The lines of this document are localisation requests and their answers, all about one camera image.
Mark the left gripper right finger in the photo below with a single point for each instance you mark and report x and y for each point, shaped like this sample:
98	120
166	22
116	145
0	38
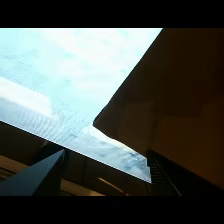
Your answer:
166	185

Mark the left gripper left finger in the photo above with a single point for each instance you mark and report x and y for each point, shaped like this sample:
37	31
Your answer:
40	180

